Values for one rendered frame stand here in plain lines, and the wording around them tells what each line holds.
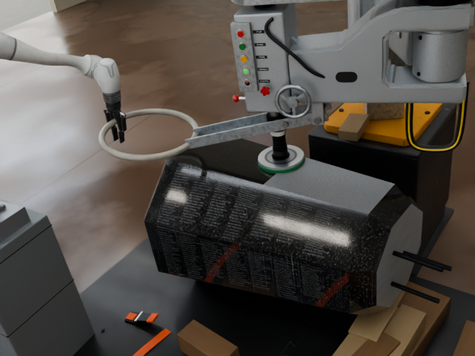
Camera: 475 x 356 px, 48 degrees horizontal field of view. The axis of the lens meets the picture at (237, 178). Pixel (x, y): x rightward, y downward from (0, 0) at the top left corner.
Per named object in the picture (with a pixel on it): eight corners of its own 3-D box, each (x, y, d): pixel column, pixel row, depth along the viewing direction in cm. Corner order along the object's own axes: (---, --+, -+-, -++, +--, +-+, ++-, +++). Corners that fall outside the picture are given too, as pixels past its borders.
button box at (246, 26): (259, 89, 221) (251, 20, 206) (258, 92, 219) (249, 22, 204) (241, 89, 224) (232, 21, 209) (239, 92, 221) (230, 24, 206)
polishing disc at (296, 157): (273, 175, 237) (273, 173, 236) (249, 157, 253) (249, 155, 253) (313, 159, 244) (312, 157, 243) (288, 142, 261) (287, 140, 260)
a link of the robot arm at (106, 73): (125, 90, 263) (114, 81, 272) (121, 61, 254) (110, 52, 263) (104, 96, 258) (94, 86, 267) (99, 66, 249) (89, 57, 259)
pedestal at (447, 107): (355, 187, 366) (353, 87, 327) (454, 211, 330) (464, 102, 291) (307, 242, 324) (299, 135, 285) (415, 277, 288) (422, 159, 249)
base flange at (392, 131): (360, 94, 317) (360, 86, 315) (444, 106, 290) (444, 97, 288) (320, 131, 286) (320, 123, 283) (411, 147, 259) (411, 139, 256)
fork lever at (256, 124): (333, 104, 237) (331, 94, 234) (326, 124, 221) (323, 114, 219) (199, 133, 266) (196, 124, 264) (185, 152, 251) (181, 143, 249)
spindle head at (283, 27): (338, 97, 235) (334, -7, 212) (331, 120, 218) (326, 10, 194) (260, 97, 247) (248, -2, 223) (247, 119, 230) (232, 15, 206)
